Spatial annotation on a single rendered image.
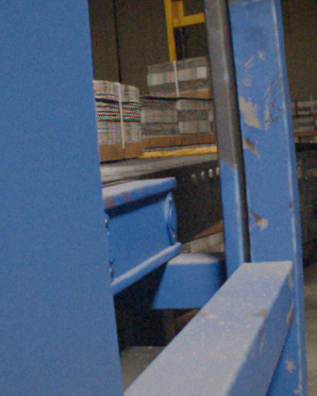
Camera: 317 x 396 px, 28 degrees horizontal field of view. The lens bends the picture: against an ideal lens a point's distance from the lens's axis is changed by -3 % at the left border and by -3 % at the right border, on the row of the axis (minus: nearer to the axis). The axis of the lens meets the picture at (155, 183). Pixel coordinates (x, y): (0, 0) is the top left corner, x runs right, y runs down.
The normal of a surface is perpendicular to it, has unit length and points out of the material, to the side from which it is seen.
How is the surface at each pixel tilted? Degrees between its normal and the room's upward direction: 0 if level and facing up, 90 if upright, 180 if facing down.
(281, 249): 90
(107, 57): 90
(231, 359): 0
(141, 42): 90
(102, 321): 90
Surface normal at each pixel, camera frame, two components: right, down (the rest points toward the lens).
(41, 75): 0.95, -0.07
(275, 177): -0.29, 0.07
